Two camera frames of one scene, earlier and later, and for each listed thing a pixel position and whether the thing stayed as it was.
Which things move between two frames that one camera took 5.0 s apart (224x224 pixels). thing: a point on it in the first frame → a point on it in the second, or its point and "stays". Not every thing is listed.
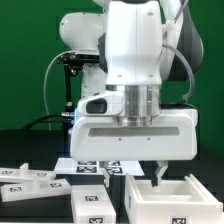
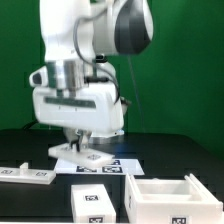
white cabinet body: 176,201 stays
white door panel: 35,190 → 86,156
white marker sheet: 94,166 stays
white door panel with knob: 24,174 stays
